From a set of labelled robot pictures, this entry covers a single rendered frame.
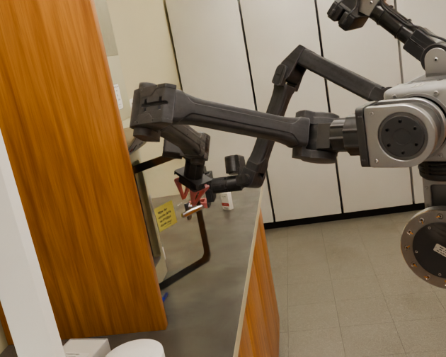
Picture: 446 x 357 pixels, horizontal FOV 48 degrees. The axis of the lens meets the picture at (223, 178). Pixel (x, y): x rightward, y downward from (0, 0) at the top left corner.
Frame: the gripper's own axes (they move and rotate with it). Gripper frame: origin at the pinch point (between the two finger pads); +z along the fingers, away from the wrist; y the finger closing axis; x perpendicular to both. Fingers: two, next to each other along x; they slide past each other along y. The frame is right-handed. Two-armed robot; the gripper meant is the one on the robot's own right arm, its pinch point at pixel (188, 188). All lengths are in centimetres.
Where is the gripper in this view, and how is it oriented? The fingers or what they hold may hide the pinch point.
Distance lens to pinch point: 184.4
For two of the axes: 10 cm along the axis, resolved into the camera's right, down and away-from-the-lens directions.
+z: -9.8, 1.2, 1.6
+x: -1.2, 2.8, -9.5
